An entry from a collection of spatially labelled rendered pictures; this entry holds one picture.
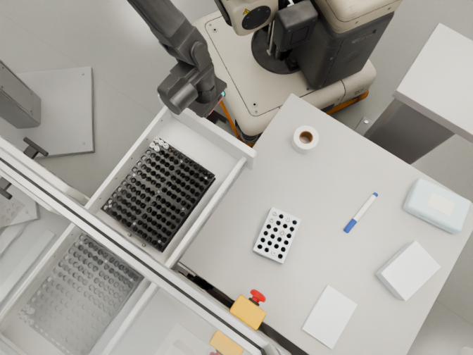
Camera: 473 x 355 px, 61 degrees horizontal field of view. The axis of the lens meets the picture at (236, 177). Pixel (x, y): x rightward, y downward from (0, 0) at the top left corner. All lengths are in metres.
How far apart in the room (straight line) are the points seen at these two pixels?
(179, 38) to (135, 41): 1.48
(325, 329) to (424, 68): 0.81
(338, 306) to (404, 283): 0.17
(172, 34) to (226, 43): 1.09
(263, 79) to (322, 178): 0.75
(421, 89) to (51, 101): 1.65
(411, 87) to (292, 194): 0.49
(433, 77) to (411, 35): 1.06
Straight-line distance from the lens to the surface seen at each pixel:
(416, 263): 1.12
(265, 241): 1.05
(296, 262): 1.09
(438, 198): 1.18
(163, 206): 0.97
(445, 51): 1.43
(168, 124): 1.10
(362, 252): 1.13
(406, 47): 2.36
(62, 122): 2.12
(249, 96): 1.74
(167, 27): 0.78
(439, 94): 1.35
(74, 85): 2.19
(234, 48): 1.85
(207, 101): 0.94
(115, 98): 2.13
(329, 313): 1.09
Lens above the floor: 1.84
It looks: 75 degrees down
